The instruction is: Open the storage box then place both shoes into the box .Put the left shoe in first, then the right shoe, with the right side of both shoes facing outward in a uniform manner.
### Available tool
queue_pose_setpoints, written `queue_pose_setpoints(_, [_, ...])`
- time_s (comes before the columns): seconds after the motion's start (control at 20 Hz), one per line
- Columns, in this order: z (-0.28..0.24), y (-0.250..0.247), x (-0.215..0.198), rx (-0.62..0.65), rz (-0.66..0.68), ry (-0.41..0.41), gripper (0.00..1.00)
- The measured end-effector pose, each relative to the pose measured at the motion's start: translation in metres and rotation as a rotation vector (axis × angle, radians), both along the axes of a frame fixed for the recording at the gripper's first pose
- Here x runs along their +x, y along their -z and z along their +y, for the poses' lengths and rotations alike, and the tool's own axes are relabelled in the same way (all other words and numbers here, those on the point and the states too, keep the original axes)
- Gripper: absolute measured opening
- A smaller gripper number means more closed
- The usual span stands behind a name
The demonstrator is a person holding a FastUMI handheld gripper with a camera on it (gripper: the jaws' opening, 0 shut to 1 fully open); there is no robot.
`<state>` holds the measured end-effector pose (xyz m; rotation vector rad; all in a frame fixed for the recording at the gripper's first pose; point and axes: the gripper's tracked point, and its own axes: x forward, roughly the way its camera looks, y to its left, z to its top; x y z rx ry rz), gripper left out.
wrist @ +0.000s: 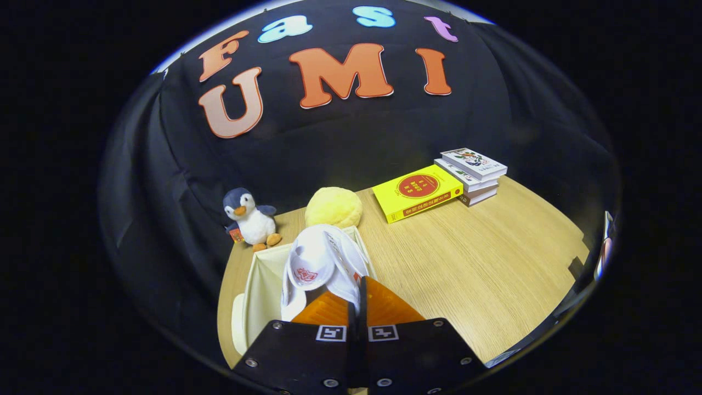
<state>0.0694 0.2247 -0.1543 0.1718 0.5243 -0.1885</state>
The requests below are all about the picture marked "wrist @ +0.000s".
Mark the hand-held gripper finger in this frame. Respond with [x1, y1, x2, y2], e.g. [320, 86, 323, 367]
[233, 291, 358, 395]
[357, 276, 486, 395]

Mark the white canvas shoe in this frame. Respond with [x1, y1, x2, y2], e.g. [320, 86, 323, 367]
[281, 227, 336, 322]
[321, 224, 371, 313]

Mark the cream fabric storage box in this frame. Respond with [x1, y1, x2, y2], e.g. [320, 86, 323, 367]
[230, 224, 380, 357]

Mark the yellow round plush bun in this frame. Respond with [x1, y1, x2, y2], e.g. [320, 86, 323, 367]
[304, 187, 363, 229]

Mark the penguin plush toy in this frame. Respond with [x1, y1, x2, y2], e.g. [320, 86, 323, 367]
[222, 188, 282, 252]

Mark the yellow book with red circle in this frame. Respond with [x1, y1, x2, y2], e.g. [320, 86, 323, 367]
[372, 164, 465, 224]

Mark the black backdrop cloth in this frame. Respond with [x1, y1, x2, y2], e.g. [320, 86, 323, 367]
[99, 0, 623, 352]

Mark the white illustrated book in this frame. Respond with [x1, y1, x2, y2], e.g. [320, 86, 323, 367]
[440, 148, 508, 182]

